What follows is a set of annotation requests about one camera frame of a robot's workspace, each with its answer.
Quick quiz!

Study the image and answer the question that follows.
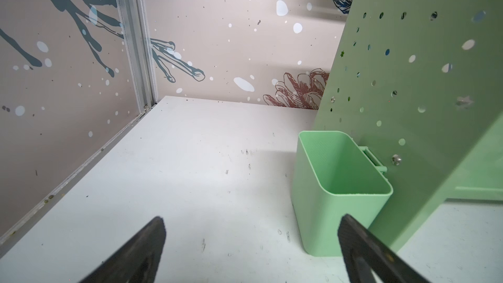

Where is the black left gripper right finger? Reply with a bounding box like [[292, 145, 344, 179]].
[[337, 214, 428, 283]]

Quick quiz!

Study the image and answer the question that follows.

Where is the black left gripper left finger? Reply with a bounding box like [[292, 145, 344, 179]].
[[81, 216, 166, 283]]

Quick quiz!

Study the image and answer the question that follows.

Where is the green plastic hanging bin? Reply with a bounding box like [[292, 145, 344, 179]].
[[292, 131, 394, 257]]

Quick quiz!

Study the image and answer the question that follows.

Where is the green wooden shelf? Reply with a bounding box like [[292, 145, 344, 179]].
[[314, 0, 502, 250]]

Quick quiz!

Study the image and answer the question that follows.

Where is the aluminium frame post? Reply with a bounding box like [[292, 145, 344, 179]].
[[117, 0, 157, 115]]

